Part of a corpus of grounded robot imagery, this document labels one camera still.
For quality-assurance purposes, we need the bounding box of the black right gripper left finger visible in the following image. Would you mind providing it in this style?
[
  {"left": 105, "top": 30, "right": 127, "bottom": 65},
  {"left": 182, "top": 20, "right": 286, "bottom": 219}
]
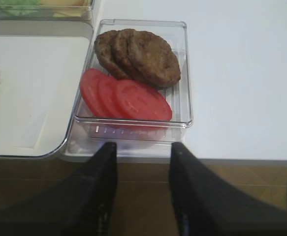
[{"left": 0, "top": 143, "right": 117, "bottom": 236}]

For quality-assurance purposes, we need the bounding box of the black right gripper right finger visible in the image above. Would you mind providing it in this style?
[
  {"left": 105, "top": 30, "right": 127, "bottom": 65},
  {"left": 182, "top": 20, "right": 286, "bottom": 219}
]
[{"left": 169, "top": 142, "right": 287, "bottom": 236}]

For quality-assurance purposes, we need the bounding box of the clear lettuce cheese container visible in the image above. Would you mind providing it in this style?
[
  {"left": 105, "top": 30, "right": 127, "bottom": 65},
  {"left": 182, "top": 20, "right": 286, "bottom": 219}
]
[{"left": 0, "top": 0, "right": 95, "bottom": 21}]

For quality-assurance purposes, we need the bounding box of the red tomato slice middle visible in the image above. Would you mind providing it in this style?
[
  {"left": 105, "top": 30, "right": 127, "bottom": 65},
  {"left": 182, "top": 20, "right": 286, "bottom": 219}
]
[{"left": 97, "top": 76, "right": 124, "bottom": 118}]

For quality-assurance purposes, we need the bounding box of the red tomato slice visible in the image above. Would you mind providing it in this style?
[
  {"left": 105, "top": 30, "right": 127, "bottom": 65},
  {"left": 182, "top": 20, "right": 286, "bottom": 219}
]
[
  {"left": 80, "top": 68, "right": 108, "bottom": 118},
  {"left": 114, "top": 80, "right": 172, "bottom": 121},
  {"left": 97, "top": 76, "right": 124, "bottom": 118}
]

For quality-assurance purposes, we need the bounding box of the red tomato slice right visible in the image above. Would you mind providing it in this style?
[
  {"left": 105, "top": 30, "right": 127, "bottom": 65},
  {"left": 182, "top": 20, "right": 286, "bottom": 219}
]
[{"left": 114, "top": 80, "right": 172, "bottom": 121}]

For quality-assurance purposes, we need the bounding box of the red tomato slice left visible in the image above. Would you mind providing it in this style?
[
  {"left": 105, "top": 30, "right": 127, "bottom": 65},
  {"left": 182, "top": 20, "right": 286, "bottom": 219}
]
[{"left": 80, "top": 68, "right": 108, "bottom": 118}]

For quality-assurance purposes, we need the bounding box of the white metal tray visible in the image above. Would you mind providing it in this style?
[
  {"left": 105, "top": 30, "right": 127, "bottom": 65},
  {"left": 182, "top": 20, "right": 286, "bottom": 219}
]
[{"left": 0, "top": 20, "right": 93, "bottom": 159}]

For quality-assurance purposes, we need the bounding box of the brown patty right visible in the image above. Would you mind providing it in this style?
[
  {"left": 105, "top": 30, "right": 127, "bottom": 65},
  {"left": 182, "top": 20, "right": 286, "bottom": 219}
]
[{"left": 128, "top": 30, "right": 181, "bottom": 88}]

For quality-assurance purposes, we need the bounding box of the brown patty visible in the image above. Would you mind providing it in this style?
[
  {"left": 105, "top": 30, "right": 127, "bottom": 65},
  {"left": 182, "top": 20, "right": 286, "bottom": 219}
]
[
  {"left": 128, "top": 30, "right": 181, "bottom": 88},
  {"left": 94, "top": 30, "right": 131, "bottom": 80},
  {"left": 112, "top": 29, "right": 144, "bottom": 82}
]

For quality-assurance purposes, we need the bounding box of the brown patty left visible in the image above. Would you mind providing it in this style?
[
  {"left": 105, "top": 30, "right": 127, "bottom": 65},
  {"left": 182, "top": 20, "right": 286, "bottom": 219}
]
[{"left": 94, "top": 30, "right": 131, "bottom": 80}]

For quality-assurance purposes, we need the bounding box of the brown patty middle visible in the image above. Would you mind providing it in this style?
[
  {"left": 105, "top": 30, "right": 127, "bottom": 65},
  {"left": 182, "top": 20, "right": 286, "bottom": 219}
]
[{"left": 112, "top": 29, "right": 144, "bottom": 82}]

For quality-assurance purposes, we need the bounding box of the green lettuce in container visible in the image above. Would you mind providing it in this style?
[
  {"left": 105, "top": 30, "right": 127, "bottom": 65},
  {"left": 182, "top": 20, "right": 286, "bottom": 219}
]
[{"left": 0, "top": 0, "right": 41, "bottom": 16}]

